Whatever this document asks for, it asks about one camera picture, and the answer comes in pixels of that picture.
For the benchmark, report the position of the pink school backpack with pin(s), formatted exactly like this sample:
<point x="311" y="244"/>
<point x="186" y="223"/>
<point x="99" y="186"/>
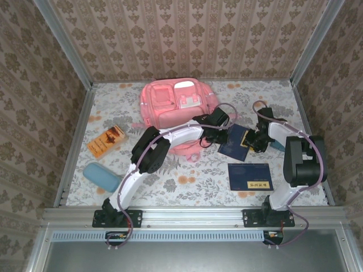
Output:
<point x="164" y="113"/>

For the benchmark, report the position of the dark blue book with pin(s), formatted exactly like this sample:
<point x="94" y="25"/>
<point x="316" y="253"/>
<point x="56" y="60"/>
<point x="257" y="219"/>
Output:
<point x="249" y="177"/>
<point x="231" y="144"/>

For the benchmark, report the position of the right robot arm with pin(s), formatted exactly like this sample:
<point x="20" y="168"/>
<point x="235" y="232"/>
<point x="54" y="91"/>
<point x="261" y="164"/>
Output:
<point x="306" y="161"/>

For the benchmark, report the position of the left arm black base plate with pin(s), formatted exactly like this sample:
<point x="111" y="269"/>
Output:
<point x="136" y="218"/>

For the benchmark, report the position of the aluminium side rail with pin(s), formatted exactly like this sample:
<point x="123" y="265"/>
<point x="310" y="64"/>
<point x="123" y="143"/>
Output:
<point x="75" y="147"/>
<point x="304" y="113"/>

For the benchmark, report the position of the light blue pencil case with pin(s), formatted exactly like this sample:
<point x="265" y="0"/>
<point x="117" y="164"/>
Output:
<point x="100" y="177"/>

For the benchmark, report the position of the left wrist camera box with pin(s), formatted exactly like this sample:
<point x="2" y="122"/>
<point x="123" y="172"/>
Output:
<point x="219" y="116"/>

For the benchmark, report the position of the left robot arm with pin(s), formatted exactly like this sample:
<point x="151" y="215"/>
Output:
<point x="150" y="153"/>

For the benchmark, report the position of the long aluminium mounting rail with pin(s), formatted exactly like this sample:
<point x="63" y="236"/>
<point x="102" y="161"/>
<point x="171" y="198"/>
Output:
<point x="193" y="216"/>

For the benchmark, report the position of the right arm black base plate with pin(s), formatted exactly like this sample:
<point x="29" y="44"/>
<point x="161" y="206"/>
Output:
<point x="249" y="219"/>

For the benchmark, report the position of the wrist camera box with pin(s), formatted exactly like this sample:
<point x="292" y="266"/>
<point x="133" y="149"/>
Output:
<point x="219" y="116"/>
<point x="265" y="114"/>

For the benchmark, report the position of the grey metal sheet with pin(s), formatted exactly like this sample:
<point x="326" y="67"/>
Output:
<point x="193" y="258"/>

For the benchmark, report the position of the orange book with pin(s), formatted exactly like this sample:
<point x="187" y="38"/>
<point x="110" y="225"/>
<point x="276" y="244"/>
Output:
<point x="106" y="141"/>

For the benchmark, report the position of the teal pouch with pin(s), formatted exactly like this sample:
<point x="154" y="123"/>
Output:
<point x="278" y="146"/>

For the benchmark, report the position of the aluminium frame post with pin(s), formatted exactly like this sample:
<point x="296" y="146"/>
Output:
<point x="65" y="45"/>
<point x="317" y="42"/>

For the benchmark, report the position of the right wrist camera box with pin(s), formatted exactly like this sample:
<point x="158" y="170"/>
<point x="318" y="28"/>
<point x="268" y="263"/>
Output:
<point x="265" y="114"/>

